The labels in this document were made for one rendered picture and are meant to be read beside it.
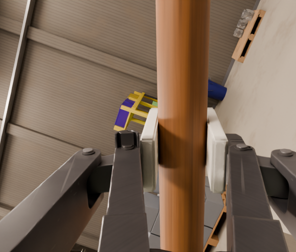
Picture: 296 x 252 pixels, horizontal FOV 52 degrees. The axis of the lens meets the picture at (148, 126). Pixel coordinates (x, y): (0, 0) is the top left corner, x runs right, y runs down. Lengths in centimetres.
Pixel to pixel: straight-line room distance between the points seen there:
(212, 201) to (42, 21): 618
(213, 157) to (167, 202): 5
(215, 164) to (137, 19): 781
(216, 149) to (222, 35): 783
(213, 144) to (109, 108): 810
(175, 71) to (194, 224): 10
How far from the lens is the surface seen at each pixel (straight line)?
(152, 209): 459
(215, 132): 16
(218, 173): 16
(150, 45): 790
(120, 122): 587
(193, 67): 17
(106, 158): 15
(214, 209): 460
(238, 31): 764
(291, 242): 232
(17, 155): 957
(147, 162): 16
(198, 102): 17
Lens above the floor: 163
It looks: 1 degrees down
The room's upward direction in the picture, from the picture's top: 71 degrees counter-clockwise
